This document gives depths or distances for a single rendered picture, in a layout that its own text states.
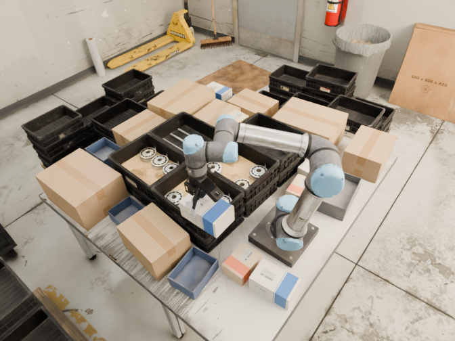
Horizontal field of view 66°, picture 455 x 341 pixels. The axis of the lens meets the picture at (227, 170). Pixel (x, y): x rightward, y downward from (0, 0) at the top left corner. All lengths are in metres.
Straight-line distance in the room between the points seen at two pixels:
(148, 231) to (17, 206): 1.97
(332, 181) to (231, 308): 0.75
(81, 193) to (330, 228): 1.33
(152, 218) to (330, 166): 0.94
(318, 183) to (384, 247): 1.65
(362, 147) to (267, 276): 1.01
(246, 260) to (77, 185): 0.99
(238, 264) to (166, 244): 0.35
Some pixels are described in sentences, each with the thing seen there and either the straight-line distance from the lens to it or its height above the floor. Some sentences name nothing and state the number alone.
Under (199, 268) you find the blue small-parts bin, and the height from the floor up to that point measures 0.70.
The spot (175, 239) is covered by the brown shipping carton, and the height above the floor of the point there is 0.86.
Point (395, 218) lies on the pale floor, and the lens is 3.06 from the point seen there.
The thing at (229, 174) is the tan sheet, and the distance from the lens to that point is 2.00.
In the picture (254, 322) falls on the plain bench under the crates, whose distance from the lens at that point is 1.65.
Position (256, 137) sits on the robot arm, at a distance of 1.33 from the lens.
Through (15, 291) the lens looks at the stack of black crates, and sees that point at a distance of 2.32.
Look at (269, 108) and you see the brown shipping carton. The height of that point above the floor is 0.86.
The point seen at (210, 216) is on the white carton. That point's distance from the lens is 1.40.
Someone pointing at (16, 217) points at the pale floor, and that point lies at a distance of 3.46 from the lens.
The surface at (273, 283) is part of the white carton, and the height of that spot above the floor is 0.79.
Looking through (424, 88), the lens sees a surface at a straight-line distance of 4.26.
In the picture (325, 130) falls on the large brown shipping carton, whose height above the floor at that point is 0.90.
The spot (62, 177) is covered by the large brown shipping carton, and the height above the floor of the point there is 0.90.
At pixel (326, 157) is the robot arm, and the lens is 1.31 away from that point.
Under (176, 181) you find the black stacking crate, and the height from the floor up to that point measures 0.86.
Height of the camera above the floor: 2.22
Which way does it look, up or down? 43 degrees down
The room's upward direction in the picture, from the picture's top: 4 degrees counter-clockwise
